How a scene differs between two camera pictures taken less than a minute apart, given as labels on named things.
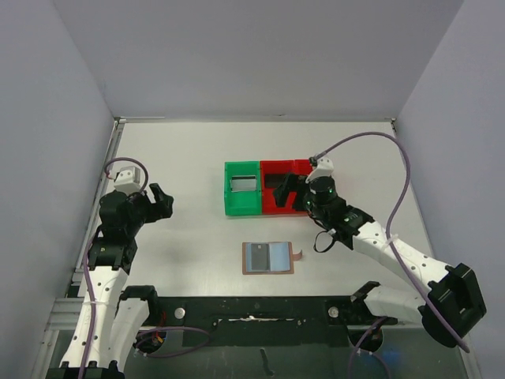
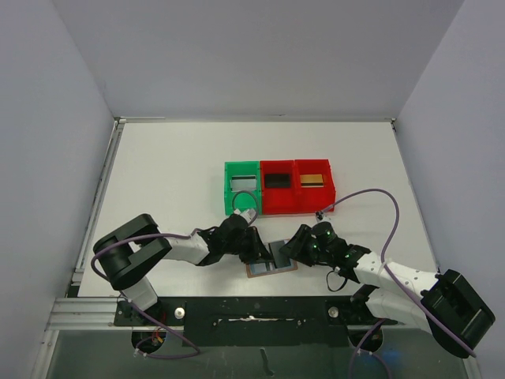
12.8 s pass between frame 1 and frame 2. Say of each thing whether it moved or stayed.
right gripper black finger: moved
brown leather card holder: stayed
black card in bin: stayed
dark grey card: moved
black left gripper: moved
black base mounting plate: stayed
